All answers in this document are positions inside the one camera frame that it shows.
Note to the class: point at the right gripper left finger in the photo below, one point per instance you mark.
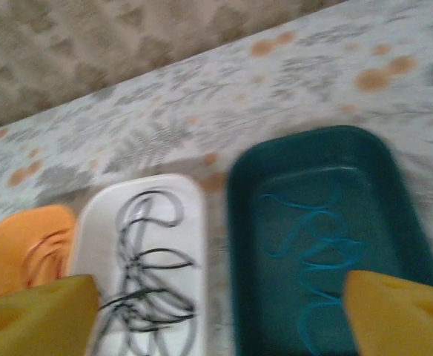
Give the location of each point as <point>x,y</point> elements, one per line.
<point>35,322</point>

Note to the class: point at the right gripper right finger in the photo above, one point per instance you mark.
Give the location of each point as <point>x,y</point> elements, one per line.
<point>398,319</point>

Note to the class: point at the orange plastic tray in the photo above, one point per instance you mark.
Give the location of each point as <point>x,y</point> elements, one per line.
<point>9,248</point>

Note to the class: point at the dark teal plastic tray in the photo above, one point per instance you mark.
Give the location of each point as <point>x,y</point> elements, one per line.
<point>387,204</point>

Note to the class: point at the white plastic tray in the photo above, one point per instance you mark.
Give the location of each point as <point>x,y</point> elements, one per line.
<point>101,222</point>

